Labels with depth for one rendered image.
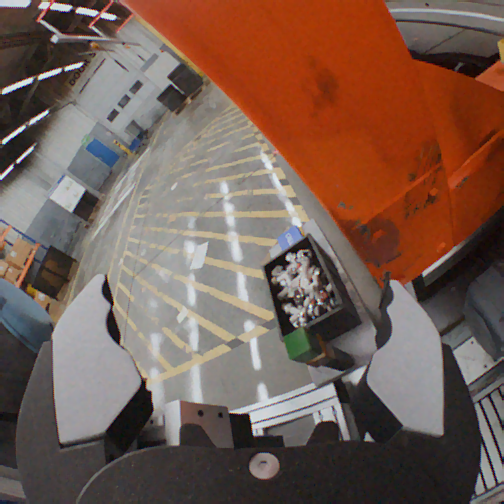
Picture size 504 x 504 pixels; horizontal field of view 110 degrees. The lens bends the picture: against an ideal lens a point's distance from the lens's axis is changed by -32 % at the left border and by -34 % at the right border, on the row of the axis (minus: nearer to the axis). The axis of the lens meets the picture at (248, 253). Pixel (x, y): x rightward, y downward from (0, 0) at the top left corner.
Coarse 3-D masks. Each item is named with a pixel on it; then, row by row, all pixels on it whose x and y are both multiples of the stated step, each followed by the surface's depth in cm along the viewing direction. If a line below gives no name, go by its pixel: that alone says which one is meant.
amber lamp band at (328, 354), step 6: (318, 336) 38; (324, 342) 38; (324, 348) 37; (330, 348) 39; (324, 354) 36; (330, 354) 37; (312, 360) 37; (318, 360) 37; (324, 360) 37; (330, 360) 38; (312, 366) 38; (318, 366) 39
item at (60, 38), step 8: (56, 0) 177; (112, 0) 327; (48, 8) 178; (40, 16) 182; (48, 24) 199; (56, 32) 213; (56, 40) 202; (64, 40) 221; (72, 40) 243; (80, 40) 267; (88, 40) 291; (96, 40) 323; (104, 40) 357; (112, 40) 401; (120, 40) 461; (128, 40) 557; (96, 48) 308; (128, 48) 492; (120, 64) 346
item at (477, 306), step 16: (496, 272) 37; (480, 288) 39; (496, 288) 36; (480, 304) 38; (496, 304) 35; (464, 320) 60; (480, 320) 37; (496, 320) 34; (480, 336) 40; (496, 336) 33; (496, 352) 35
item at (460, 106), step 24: (432, 72) 18; (456, 72) 18; (432, 96) 20; (456, 96) 20; (480, 96) 20; (456, 120) 22; (480, 120) 22; (456, 144) 25; (480, 144) 25; (456, 168) 27; (480, 168) 25; (456, 192) 27; (480, 192) 28; (456, 216) 31; (480, 216) 32; (456, 240) 35
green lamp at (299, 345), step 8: (304, 328) 35; (288, 336) 36; (296, 336) 35; (304, 336) 35; (312, 336) 36; (288, 344) 36; (296, 344) 35; (304, 344) 34; (312, 344) 34; (288, 352) 35; (296, 352) 34; (304, 352) 33; (312, 352) 34; (320, 352) 35; (296, 360) 35; (304, 360) 35
